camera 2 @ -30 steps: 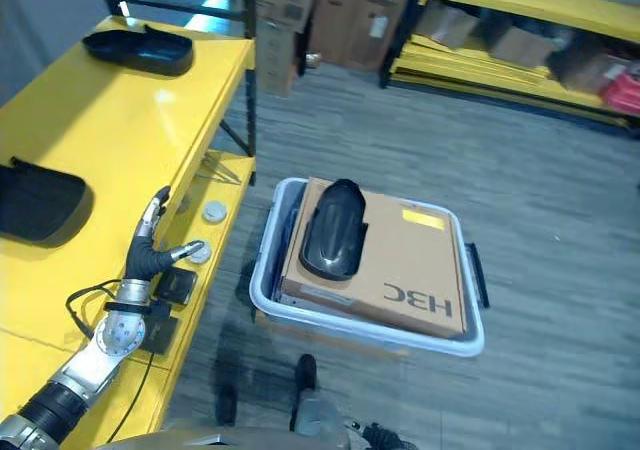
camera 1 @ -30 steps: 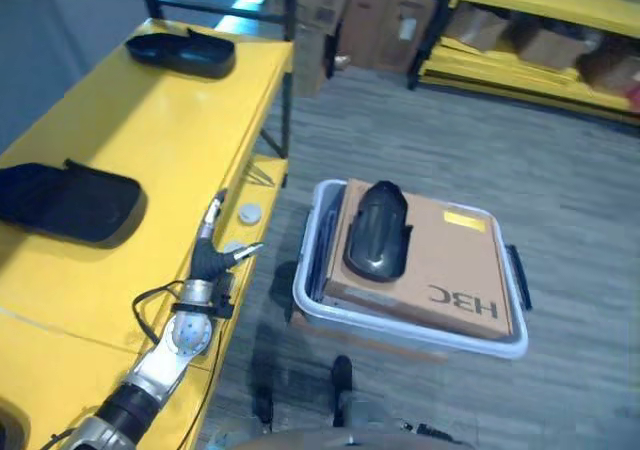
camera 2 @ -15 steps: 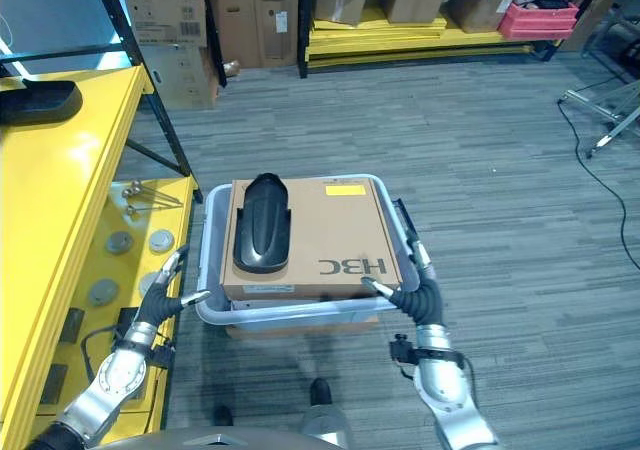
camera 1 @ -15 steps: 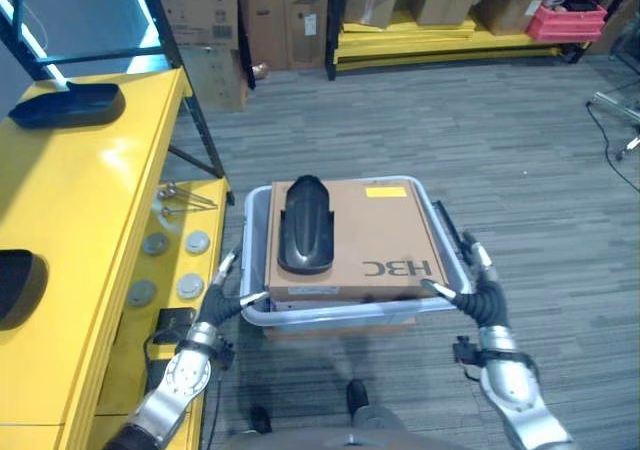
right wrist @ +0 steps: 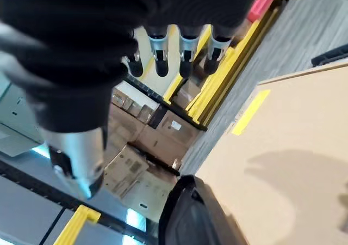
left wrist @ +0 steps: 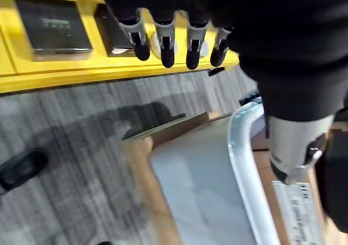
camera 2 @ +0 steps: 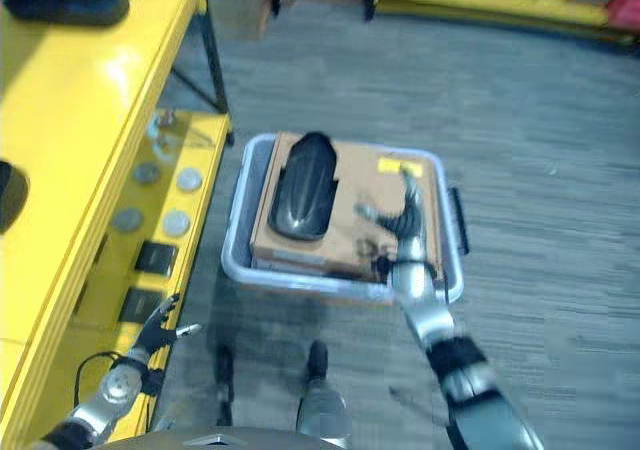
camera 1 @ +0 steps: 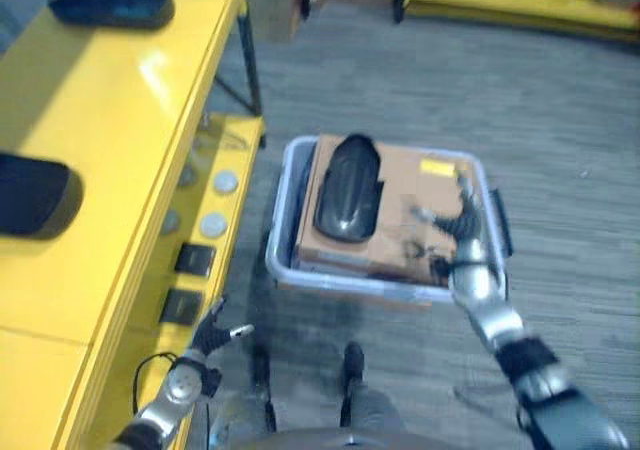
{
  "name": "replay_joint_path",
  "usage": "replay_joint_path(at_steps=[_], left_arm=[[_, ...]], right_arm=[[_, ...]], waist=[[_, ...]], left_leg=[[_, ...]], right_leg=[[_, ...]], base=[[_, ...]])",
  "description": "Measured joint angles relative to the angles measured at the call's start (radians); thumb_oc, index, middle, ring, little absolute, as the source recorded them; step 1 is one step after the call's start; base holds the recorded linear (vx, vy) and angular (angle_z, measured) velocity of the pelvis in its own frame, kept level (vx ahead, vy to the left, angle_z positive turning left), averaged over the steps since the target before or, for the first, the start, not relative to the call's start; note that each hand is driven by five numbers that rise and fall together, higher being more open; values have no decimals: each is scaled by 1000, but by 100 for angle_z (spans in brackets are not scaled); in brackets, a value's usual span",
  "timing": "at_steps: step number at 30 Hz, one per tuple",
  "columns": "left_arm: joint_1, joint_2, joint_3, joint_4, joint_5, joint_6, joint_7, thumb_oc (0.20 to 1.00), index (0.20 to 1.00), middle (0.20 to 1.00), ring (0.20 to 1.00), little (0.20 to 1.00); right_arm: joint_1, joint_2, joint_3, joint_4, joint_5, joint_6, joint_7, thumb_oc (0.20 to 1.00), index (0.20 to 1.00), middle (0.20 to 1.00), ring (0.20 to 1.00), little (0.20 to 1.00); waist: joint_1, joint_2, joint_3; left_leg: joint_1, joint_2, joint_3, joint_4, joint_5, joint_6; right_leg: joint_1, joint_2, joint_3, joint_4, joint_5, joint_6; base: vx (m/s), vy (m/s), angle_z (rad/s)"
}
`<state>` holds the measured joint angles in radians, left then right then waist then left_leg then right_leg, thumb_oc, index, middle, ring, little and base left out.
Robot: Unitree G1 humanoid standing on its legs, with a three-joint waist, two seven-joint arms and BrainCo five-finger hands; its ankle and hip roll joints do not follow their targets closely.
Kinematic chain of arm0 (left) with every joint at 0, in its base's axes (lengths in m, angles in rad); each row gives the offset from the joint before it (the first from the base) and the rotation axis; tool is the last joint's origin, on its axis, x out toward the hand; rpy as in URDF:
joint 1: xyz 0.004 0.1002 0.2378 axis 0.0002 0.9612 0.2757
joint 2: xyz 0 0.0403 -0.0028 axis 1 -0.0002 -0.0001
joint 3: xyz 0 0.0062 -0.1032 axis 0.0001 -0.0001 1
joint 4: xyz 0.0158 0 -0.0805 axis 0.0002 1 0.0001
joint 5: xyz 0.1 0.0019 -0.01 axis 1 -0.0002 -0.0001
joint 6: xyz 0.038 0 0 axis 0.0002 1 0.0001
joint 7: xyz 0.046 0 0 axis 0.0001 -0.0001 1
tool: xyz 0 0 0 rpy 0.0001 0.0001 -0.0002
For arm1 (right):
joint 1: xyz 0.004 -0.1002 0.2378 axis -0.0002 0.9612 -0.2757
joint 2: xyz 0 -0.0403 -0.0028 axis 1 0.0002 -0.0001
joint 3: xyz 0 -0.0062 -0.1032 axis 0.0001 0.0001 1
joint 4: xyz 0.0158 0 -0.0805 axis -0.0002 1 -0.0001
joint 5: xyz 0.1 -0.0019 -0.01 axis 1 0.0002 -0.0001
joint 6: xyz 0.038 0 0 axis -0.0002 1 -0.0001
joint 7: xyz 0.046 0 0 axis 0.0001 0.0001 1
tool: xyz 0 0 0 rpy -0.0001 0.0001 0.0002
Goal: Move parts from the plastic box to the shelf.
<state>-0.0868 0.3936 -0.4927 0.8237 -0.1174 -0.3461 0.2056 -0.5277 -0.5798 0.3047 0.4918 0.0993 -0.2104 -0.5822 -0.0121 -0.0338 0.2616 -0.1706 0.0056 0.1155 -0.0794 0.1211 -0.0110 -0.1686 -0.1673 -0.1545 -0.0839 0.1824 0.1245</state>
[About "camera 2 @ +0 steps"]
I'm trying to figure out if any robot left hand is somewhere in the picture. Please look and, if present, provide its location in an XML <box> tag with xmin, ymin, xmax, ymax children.
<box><xmin>133</xmin><ymin>293</ymin><xmax>202</xmax><ymax>357</ymax></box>

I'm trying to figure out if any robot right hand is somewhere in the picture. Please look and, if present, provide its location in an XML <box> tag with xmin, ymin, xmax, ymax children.
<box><xmin>354</xmin><ymin>165</ymin><xmax>428</xmax><ymax>263</ymax></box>

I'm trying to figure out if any brown cardboard box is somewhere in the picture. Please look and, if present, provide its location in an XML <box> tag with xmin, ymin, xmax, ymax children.
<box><xmin>248</xmin><ymin>130</ymin><xmax>445</xmax><ymax>284</ymax></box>

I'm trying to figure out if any grey plastic box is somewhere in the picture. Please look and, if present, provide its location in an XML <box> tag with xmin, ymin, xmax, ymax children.
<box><xmin>220</xmin><ymin>133</ymin><xmax>472</xmax><ymax>307</ymax></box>

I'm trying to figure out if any small metal parts cluster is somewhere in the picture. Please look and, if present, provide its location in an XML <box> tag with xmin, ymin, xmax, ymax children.
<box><xmin>145</xmin><ymin>109</ymin><xmax>182</xmax><ymax>157</ymax></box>

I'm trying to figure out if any black square pad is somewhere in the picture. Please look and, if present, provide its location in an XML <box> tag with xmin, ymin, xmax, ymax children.
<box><xmin>134</xmin><ymin>241</ymin><xmax>180</xmax><ymax>278</ymax></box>
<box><xmin>118</xmin><ymin>287</ymin><xmax>166</xmax><ymax>325</ymax></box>

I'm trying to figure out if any yellow label sticker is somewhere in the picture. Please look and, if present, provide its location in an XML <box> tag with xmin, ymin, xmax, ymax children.
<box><xmin>378</xmin><ymin>157</ymin><xmax>424</xmax><ymax>177</ymax></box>

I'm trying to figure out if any black sole-shaped part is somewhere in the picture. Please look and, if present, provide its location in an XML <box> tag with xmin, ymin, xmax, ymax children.
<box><xmin>0</xmin><ymin>160</ymin><xmax>31</xmax><ymax>236</ymax></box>
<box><xmin>267</xmin><ymin>130</ymin><xmax>341</xmax><ymax>243</ymax></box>
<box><xmin>3</xmin><ymin>0</ymin><xmax>131</xmax><ymax>28</ymax></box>

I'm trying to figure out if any round silver disc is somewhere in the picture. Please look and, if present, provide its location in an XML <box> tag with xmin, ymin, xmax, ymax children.
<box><xmin>161</xmin><ymin>210</ymin><xmax>192</xmax><ymax>239</ymax></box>
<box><xmin>176</xmin><ymin>167</ymin><xmax>204</xmax><ymax>194</ymax></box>
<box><xmin>132</xmin><ymin>161</ymin><xmax>162</xmax><ymax>187</ymax></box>
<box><xmin>112</xmin><ymin>206</ymin><xmax>145</xmax><ymax>234</ymax></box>

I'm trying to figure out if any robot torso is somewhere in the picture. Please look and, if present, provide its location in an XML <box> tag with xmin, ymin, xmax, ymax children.
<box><xmin>97</xmin><ymin>424</ymin><xmax>349</xmax><ymax>450</ymax></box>

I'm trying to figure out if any red container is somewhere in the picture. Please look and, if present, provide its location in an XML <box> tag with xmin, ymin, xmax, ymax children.
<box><xmin>606</xmin><ymin>0</ymin><xmax>640</xmax><ymax>35</ymax></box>

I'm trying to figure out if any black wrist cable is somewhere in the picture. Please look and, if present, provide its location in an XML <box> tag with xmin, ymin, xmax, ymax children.
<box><xmin>73</xmin><ymin>351</ymin><xmax>126</xmax><ymax>407</ymax></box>

